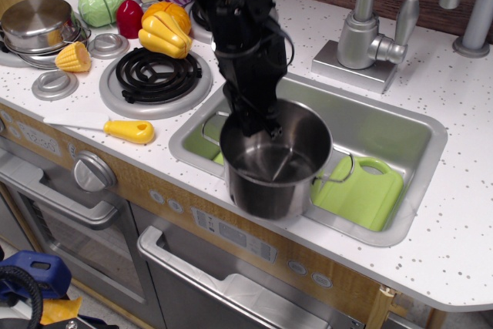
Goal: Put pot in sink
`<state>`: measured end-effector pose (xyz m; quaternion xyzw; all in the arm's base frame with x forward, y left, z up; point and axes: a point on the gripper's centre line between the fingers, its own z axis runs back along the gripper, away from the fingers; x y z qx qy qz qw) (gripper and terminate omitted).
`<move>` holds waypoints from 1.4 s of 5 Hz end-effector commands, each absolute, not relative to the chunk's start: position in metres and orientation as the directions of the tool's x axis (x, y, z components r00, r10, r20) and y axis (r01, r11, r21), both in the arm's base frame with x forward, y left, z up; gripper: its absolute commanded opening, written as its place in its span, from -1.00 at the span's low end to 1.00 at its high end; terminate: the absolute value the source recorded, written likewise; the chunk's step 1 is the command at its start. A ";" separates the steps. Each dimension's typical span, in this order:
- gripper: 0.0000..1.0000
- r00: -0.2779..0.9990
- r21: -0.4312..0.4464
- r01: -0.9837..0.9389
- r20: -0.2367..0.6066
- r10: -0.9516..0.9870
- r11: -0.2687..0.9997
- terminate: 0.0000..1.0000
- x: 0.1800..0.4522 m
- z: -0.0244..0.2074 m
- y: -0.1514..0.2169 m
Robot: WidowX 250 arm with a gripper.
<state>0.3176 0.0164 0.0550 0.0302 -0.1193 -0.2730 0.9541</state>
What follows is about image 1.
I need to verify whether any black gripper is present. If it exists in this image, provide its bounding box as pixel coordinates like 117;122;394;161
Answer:
216;28;289;139

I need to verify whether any large steel pot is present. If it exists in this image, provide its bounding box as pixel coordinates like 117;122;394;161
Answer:
202;99;337;220

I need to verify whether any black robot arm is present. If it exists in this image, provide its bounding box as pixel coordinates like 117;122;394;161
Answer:
195;0;291;139

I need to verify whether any green plate in sink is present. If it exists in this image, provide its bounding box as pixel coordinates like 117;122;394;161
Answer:
183;128;223;166

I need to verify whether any silver sink basin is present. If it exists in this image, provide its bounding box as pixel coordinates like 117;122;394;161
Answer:
168;62;449;248

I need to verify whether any small steel pot upside down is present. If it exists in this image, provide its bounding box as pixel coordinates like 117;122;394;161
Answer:
1;0;91;69

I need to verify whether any front black stove burner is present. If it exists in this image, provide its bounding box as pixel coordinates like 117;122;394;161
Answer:
99;48;213;120

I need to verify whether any black stove burner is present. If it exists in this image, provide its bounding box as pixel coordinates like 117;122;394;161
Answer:
99;48;213;120
185;2;213;45

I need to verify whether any silver toy faucet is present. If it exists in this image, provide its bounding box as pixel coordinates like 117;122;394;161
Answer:
311;0;420;94

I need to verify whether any back black stove burner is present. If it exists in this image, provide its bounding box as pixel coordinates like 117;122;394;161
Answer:
185;2;213;45

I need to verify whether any yellow toy squash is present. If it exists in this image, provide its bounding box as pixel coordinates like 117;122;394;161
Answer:
138;11;192;59

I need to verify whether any orange toy pumpkin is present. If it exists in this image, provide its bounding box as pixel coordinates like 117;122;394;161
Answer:
141;2;192;35

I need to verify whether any green cutting board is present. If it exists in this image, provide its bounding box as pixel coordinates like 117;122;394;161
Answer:
310;155;404;231

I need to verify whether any red toy pepper half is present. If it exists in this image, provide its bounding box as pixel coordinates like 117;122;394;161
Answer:
116;0;143;39

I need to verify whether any silver stove knob back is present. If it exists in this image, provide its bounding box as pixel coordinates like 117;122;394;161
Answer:
88;33;129;59

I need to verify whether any silver stove knob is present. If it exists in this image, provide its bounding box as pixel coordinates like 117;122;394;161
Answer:
88;33;129;59
32;70;79;101

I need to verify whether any toy dishwasher door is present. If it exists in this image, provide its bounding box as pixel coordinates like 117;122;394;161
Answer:
132;205;365;328

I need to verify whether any silver oven dial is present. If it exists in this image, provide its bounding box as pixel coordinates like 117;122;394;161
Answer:
72;150;117;193

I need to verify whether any yellow toy corn piece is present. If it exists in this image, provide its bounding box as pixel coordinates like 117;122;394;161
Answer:
55;42;92;72

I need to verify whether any green toy cabbage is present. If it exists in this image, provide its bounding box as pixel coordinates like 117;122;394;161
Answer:
78;0;125;28

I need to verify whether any silver stove knob front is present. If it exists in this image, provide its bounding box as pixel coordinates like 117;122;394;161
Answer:
32;70;79;101

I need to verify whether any toy oven door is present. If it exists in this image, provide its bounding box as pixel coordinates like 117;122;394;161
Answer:
1;139;165;328

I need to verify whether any blue clamp tool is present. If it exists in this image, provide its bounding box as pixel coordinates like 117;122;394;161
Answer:
1;250;72;299

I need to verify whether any yellow cloth on floor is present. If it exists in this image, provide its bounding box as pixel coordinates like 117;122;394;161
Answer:
40;297;82;325

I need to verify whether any yellow handled toy knife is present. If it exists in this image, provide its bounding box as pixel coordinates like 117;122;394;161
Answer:
42;112;155;144

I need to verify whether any silver post right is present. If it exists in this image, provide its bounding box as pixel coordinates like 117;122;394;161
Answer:
452;0;492;59

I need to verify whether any black hose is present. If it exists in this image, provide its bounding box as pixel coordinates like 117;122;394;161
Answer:
0;266;44;329

